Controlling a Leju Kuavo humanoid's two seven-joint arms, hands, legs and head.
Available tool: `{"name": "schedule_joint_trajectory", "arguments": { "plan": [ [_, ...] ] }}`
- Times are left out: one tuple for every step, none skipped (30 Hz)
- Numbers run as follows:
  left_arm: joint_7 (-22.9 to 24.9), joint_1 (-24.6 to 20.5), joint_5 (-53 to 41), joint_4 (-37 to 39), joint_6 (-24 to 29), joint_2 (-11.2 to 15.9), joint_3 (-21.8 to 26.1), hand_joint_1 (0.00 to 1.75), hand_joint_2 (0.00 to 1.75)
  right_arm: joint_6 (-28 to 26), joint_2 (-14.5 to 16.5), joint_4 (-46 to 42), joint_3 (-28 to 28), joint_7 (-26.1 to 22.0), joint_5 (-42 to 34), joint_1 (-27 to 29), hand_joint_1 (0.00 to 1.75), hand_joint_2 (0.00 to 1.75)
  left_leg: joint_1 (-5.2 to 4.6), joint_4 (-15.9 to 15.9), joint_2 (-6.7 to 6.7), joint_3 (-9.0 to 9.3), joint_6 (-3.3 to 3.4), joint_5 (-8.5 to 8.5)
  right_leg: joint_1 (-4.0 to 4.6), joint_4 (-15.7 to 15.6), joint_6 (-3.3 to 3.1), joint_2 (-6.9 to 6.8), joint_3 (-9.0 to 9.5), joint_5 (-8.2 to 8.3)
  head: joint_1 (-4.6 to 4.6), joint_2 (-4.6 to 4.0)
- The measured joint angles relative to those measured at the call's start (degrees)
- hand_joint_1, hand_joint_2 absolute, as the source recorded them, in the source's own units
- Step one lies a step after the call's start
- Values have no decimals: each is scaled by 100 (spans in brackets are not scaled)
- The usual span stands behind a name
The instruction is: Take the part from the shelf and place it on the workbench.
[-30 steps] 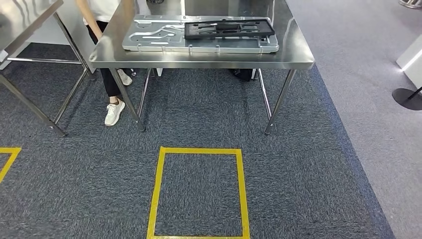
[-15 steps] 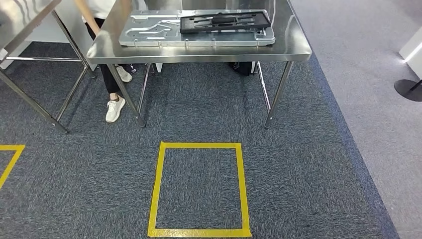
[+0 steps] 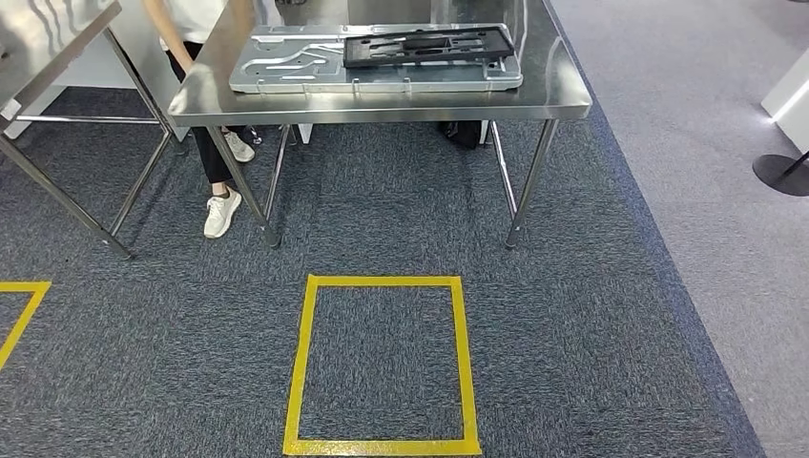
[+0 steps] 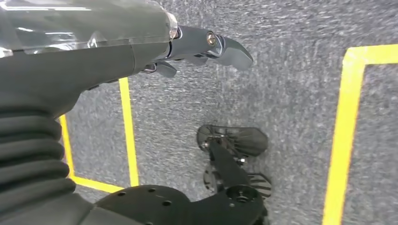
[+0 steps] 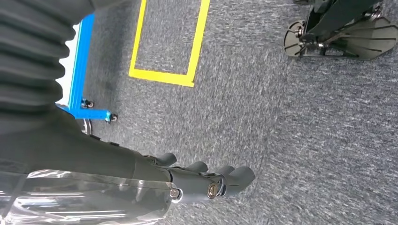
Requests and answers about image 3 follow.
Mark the black plastic frame part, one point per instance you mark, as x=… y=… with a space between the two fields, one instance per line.
x=411 y=60

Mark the grey aluminium fixture plate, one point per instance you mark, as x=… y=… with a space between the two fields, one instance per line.
x=316 y=79

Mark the person's right forearm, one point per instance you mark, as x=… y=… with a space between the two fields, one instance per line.
x=165 y=31

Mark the black carry bag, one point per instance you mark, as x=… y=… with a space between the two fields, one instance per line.
x=461 y=134

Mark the steel side table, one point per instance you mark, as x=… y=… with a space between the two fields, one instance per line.
x=50 y=38

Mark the yellow floor tape square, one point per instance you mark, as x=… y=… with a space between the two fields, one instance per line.
x=306 y=354

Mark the person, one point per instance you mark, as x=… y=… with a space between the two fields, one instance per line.
x=212 y=151

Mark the stainless steel workbench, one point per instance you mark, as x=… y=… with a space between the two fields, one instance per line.
x=550 y=69

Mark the black round stand base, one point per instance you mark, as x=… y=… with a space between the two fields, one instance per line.
x=780 y=174

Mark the white display plinth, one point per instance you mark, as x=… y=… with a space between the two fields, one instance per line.
x=790 y=101

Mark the white sneaker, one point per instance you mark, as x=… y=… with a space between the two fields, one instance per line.
x=221 y=215
x=240 y=148

